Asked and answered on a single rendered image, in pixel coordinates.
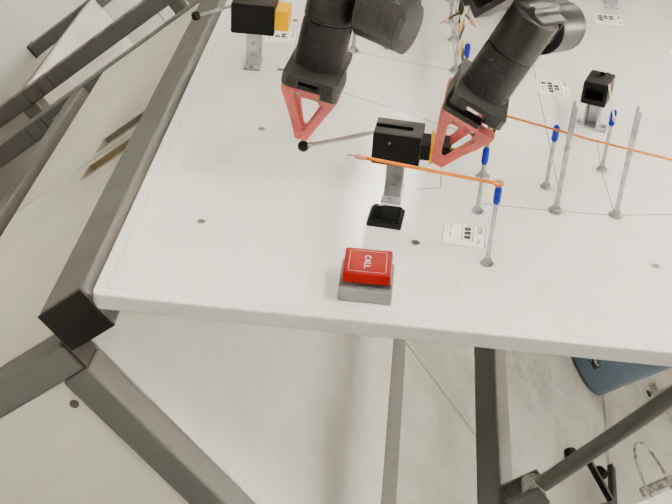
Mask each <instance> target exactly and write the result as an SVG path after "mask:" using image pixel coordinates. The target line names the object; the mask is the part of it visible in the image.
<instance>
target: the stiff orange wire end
mask: <svg viewBox="0 0 672 504"><path fill-rule="evenodd" d="M347 155H348V156H352V157H355V158H356V159H360V160H369V161H374V162H379V163H384V164H390V165H395V166H400V167H405V168H410V169H415V170H421V171H426V172H431V173H436V174H441V175H446V176H452V177H457V178H462V179H467V180H472V181H477V182H483V183H488V184H493V185H494V186H495V187H503V186H504V182H503V181H502V182H501V184H496V183H497V182H498V180H494V181H492V180H487V179H481V178H476V177H471V176H466V175H461V174H456V173H450V172H445V171H440V170H435V169H430V168H424V167H419V166H414V165H409V164H404V163H398V162H393V161H388V160H383V159H378V158H373V157H367V156H365V155H360V154H355V155H353V154H347ZM498 183H499V182H498Z"/></svg>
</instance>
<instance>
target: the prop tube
mask: <svg viewBox="0 0 672 504"><path fill-rule="evenodd" d="M671 408H672V385H671V386H670V387H669V388H667V389H666V390H664V391H663V392H661V393H660V394H658V395H657V396H655V397H654V398H652V399H651V400H649V401H648V402H647V403H645V404H644V405H642V406H641V407H639V408H638V409H636V410H635V411H633V412H632V413H630V414H629V415H627V416H626V417H625V418H623V419H622V420H620V421H619V422H617V423H616V424H614V425H613V426H611V427H610V428H608V429H607V430H605V431H604V432H603V433H601V434H600V435H598V436H597V437H595V438H594V439H592V440H591V441H589V442H588V443H586V444H585V445H583V446H582V447H580V448H579V449H578V450H576V451H575V452H573V453H572V454H570V455H569V456H567V457H566V458H564V459H563V460H561V461H560V462H558V463H557V464H556V465H554V466H553V467H551V468H550V469H548V470H547V471H545V472H544V473H542V474H541V475H539V474H534V473H531V474H527V475H525V476H524V477H522V479H521V481H520V482H521V494H522V493H524V492H526V491H529V490H531V489H533V488H535V487H539V488H540V489H541V490H542V491H543V493H544V494H545V495H546V496H547V491H549V490H550V489H552V488H553V487H555V486H556V485H558V484H559V483H561V482H562V481H564V480H565V479H567V478H568V477H570V476H571V475H573V474H574V473H576V472H577V471H579V470H580V469H582V468H583V467H585V466H586V465H587V464H589V463H590V462H592V461H593V460H595V459H596V458H598V457H599V456H601V455H602V454H604V453H605V452H607V451H608V450H610V449H611V448H613V447H614V446H616V445H617V444H619V443H620V442H622V441H623V440H625V439H626V438H628V437H629V436H631V435H632V434H634V433H635V432H637V431H638V430H640V429H641V428H643V427H644V426H646V425H647V424H649V423H650V422H652V421H653V420H655V419H656V418H658V417H659V416H661V415H662V414H664V413H665V412H667V411H668V410H670V409H671Z"/></svg>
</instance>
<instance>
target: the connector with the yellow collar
mask: <svg viewBox="0 0 672 504"><path fill-rule="evenodd" d="M431 137H432V134H429V133H424V135H423V139H422V142H421V149H420V158H419V160H426V161H429V156H430V149H431ZM450 147H451V144H450V136H445V138H444V143H443V148H442V154H443V155H446V154H448V153H450V152H451V150H450Z"/></svg>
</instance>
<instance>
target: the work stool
mask: <svg viewBox="0 0 672 504"><path fill-rule="evenodd" d="M637 443H640V444H641V445H643V446H644V447H645V448H646V449H647V450H648V451H649V452H650V454H651V455H652V457H653V458H654V459H655V461H656V462H657V464H658V466H659V467H660V469H661V471H662V473H663V474H664V476H665V477H664V478H662V479H659V480H657V481H655V482H652V483H650V484H648V485H647V484H646V482H645V480H644V477H643V475H642V472H641V469H640V466H639V463H638V459H637V454H636V444H637ZM575 451H576V449H575V448H573V447H569V448H566V449H565V450H564V456H565V458H566V457H567V456H569V455H570V454H572V453H573V452H575ZM633 452H634V459H635V462H636V466H637V469H638V472H639V475H640V478H641V480H642V482H643V485H644V486H643V487H641V488H639V491H640V494H641V495H642V497H643V498H644V497H646V496H648V495H649V497H650V498H652V495H651V494H653V493H655V492H658V491H660V490H663V489H665V488H667V487H670V489H672V474H671V475H669V476H667V474H666V472H665V471H664V469H663V467H662V465H661V464H660V462H659V461H658V459H657V458H656V456H655V455H654V453H653V452H652V451H651V450H650V449H649V448H648V446H647V445H645V444H644V443H643V442H639V441H638V442H636V443H635V444H634V448H633ZM587 466H588V468H589V470H590V472H591V473H592V475H593V477H594V479H595V480H596V482H597V484H598V486H599V488H600V489H601V491H602V493H603V495H604V496H605V498H606V500H607V502H604V503H600V504H618V503H617V486H616V469H615V467H614V466H613V464H612V463H611V464H609V465H607V468H608V472H607V470H606V469H605V468H604V467H602V466H600V465H599V466H595V464H594V462H593V461H592V462H590V463H589V464H587ZM607 476H608V487H607V485H606V483H605V481H604V479H606V478H607Z"/></svg>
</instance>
